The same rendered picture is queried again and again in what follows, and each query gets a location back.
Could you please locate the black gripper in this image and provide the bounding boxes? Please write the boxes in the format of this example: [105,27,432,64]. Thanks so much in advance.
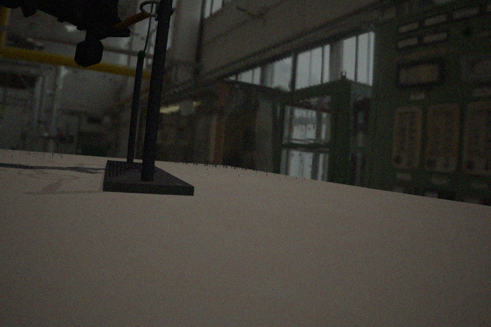
[57,0,131,67]

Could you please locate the grey ring with orange handle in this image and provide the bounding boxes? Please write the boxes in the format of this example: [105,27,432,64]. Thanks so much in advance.
[113,0,160,30]

